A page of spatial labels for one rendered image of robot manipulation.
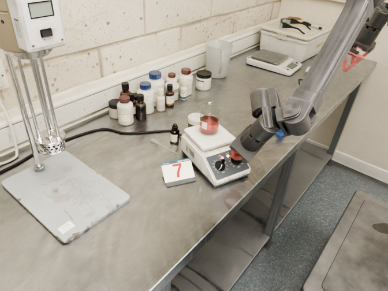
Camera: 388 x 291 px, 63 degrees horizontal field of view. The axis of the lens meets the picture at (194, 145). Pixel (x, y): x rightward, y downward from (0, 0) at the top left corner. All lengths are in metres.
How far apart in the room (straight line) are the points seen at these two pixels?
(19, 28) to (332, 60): 0.65
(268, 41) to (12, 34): 1.53
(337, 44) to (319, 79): 0.10
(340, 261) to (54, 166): 1.05
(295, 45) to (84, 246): 1.52
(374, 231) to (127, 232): 1.07
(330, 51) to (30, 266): 0.82
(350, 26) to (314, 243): 1.27
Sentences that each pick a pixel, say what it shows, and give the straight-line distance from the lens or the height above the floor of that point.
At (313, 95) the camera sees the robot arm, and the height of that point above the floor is 1.06.
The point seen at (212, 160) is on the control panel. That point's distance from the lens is 0.90.
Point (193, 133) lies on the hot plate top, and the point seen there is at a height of 0.84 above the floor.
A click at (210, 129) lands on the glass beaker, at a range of 0.93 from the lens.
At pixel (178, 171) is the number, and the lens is 0.92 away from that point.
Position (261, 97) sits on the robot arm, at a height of 1.02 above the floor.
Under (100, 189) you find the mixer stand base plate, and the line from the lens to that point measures 0.89.
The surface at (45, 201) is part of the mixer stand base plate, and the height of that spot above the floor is 0.76.
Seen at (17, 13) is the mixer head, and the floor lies 1.22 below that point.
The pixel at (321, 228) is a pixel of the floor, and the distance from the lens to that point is 1.97.
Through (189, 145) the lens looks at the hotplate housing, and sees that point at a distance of 0.95.
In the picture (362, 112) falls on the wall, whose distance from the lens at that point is 2.33.
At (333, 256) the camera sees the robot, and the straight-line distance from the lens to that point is 1.38.
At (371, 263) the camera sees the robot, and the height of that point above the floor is 0.37.
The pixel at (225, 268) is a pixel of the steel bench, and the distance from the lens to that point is 1.55.
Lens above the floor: 1.36
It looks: 35 degrees down
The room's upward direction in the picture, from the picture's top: 4 degrees clockwise
